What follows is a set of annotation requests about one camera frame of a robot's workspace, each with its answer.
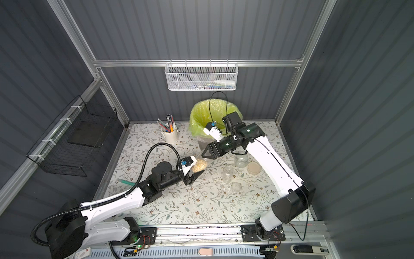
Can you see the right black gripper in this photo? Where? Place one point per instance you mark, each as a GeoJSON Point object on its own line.
{"type": "Point", "coordinates": [217, 149]}

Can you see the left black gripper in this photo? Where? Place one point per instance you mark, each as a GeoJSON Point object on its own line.
{"type": "Point", "coordinates": [186, 178]}

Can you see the glass oatmeal jar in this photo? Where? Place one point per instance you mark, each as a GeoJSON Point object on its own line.
{"type": "Point", "coordinates": [228, 172]}
{"type": "Point", "coordinates": [201, 162]}

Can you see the oatmeal jar with beige lid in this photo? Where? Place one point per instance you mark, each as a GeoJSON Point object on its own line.
{"type": "Point", "coordinates": [241, 160]}

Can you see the clear plastic jar lid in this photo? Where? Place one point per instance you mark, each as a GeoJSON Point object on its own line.
{"type": "Point", "coordinates": [235, 187]}

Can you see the beige jar lid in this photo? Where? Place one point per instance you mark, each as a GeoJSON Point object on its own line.
{"type": "Point", "coordinates": [253, 168]}

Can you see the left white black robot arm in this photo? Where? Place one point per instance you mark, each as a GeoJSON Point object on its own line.
{"type": "Point", "coordinates": [78, 226]}

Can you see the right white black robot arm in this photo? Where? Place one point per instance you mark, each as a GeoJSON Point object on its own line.
{"type": "Point", "coordinates": [295, 194]}

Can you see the grey trash bin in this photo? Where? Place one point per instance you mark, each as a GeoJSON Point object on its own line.
{"type": "Point", "coordinates": [203, 142]}

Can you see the floral table mat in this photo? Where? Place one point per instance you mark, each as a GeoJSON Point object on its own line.
{"type": "Point", "coordinates": [207, 200]}

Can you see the green plastic bin liner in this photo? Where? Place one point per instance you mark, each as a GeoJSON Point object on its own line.
{"type": "Point", "coordinates": [210, 110]}

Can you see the white pen cup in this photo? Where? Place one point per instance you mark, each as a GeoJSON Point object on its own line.
{"type": "Point", "coordinates": [170, 137]}

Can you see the pens bundle in cup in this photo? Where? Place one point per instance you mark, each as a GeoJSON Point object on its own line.
{"type": "Point", "coordinates": [168, 125]}

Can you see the pink eraser block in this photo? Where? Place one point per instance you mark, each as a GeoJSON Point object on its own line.
{"type": "Point", "coordinates": [205, 252]}

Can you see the white black stapler device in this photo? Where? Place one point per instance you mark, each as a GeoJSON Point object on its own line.
{"type": "Point", "coordinates": [309, 250]}

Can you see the white card with red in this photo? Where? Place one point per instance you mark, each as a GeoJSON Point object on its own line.
{"type": "Point", "coordinates": [83, 253]}

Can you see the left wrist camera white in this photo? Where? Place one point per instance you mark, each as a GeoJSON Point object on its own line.
{"type": "Point", "coordinates": [186, 164]}

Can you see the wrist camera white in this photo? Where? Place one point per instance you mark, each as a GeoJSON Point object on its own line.
{"type": "Point", "coordinates": [186, 164]}
{"type": "Point", "coordinates": [212, 130]}

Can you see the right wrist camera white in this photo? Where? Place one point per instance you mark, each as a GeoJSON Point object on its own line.
{"type": "Point", "coordinates": [212, 130]}

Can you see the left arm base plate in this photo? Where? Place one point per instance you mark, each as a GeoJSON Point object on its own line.
{"type": "Point", "coordinates": [145, 237]}

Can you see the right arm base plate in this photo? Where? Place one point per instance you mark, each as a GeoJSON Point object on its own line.
{"type": "Point", "coordinates": [255, 233]}

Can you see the white wire mesh basket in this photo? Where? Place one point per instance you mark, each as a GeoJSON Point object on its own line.
{"type": "Point", "coordinates": [201, 78]}

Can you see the black wire basket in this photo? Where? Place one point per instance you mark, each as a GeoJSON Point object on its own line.
{"type": "Point", "coordinates": [72, 146]}

